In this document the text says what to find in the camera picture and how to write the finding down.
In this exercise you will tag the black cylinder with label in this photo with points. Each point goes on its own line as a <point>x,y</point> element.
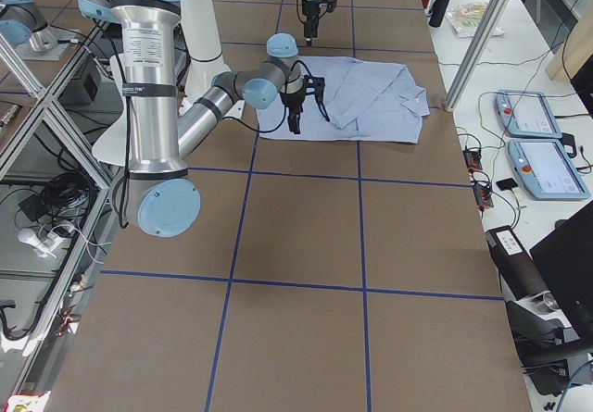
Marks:
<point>514,264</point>

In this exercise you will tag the upper blue teach pendant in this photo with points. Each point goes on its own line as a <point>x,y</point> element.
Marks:
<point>525,114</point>

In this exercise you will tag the blue striped button shirt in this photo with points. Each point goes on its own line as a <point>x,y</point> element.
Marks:
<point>368,101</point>

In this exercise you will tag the lower blue teach pendant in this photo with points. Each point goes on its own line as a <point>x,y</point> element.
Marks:
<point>545,170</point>

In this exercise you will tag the white plastic chair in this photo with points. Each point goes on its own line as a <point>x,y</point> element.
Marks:
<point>111,145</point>

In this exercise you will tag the blue teach pendant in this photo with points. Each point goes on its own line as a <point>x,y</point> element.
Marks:
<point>545,170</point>
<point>525,114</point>

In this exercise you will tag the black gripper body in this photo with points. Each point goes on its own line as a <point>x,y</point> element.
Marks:
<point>309,9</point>
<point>292,102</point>

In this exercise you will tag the black monitor stand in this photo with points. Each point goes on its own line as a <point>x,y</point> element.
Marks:
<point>541,342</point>

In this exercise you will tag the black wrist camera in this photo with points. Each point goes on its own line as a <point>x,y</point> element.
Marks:
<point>315,86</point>
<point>328,5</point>

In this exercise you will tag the black water bottle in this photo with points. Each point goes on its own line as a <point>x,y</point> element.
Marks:
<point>438,12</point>

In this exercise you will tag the aluminium frame post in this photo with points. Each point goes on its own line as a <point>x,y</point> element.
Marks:
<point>494,10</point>

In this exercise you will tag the black monitor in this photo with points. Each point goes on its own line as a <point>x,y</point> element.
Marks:
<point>564,260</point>

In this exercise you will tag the orange circuit board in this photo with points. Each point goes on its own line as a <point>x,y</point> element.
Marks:
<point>472,158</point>

